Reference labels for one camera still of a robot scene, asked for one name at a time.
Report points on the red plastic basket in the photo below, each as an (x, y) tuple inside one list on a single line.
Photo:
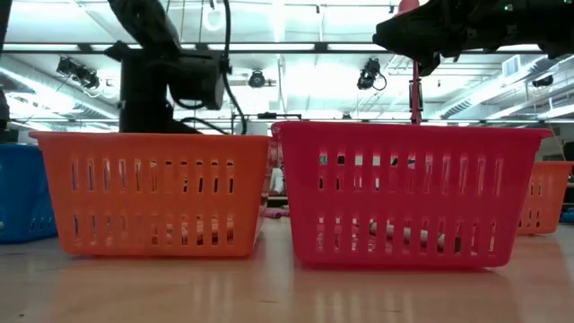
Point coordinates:
[(403, 143)]

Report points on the black ceiling camera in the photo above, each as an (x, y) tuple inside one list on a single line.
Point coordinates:
[(370, 74), (256, 79)]

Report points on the purple crayon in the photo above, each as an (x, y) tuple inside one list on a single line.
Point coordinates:
[(275, 213)]

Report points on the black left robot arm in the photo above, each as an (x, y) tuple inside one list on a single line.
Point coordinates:
[(143, 89)]

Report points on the blue plastic basket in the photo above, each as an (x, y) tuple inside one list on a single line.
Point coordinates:
[(22, 193)]

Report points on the orange plastic basket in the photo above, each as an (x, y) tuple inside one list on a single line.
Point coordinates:
[(551, 197), (152, 148)]

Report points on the black ceiling fixture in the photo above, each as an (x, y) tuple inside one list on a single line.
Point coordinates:
[(542, 81)]

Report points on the orange crayon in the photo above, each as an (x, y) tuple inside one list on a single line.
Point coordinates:
[(199, 229)]

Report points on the grey ceiling vent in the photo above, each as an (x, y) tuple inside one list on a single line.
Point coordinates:
[(511, 66)]

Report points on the small blue plastic piece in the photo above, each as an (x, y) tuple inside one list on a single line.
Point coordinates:
[(567, 216)]

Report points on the black ceiling track lights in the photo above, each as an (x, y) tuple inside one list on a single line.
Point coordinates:
[(78, 74)]

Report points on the red desk lamp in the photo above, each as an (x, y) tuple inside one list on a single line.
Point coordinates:
[(416, 98)]

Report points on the white crayon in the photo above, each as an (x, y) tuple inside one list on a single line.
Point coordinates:
[(406, 234)]

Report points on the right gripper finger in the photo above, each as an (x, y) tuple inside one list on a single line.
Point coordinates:
[(412, 36)]

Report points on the black ceiling beam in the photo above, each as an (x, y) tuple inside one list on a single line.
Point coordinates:
[(291, 47)]

